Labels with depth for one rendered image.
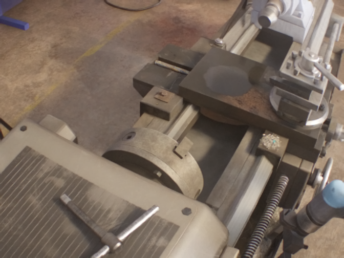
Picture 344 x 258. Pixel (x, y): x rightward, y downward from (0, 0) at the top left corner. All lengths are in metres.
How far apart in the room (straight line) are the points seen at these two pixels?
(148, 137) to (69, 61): 2.45
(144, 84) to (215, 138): 0.35
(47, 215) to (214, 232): 0.29
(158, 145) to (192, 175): 0.11
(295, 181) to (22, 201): 1.12
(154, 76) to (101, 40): 1.93
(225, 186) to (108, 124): 1.50
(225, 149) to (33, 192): 1.04
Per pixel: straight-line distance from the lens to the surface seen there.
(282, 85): 1.38
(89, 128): 2.71
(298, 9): 2.14
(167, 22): 3.79
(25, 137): 0.82
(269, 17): 1.71
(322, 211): 1.14
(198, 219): 0.67
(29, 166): 0.76
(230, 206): 1.31
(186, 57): 1.79
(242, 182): 1.38
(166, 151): 0.93
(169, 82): 1.64
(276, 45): 2.29
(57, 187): 0.72
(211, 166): 1.55
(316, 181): 1.62
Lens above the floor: 1.90
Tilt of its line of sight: 44 degrees down
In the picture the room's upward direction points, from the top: 4 degrees clockwise
